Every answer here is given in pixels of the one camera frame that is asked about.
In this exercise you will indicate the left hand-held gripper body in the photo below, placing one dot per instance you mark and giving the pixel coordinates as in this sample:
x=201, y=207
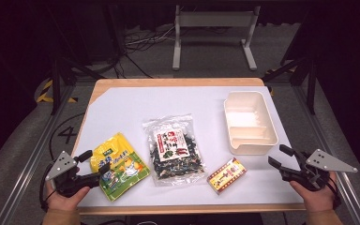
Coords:
x=63, y=164

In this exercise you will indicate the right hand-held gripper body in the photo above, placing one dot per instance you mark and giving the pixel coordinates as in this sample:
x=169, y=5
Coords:
x=320, y=162

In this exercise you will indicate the yellow green spout pouch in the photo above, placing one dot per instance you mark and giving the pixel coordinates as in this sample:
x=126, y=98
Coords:
x=122, y=168

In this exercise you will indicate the white plastic bin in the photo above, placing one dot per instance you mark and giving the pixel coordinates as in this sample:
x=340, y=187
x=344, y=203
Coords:
x=250, y=122

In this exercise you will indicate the small red yellow box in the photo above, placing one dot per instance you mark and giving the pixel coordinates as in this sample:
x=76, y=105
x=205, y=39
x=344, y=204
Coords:
x=226, y=175

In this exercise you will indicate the clear bag of dried seaweed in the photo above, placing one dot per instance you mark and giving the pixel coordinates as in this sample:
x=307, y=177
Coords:
x=173, y=150

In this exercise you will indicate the person's left hand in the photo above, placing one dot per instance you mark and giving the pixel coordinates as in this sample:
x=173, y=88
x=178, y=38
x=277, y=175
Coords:
x=64, y=200

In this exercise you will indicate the person's right hand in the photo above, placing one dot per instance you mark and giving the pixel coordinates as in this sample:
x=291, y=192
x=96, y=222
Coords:
x=317, y=198

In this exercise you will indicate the black tripod stand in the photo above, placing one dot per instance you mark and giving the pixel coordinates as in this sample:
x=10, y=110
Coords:
x=56, y=84
x=311, y=84

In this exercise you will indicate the yellow black hazard tape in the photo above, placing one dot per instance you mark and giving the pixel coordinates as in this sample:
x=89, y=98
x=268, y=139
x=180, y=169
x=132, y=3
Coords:
x=45, y=90

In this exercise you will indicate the white table mat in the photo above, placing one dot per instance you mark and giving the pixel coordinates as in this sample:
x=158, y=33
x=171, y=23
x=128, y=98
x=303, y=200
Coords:
x=168, y=103

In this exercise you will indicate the grey metal stand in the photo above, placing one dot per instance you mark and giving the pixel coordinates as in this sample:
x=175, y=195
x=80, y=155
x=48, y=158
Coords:
x=214, y=19

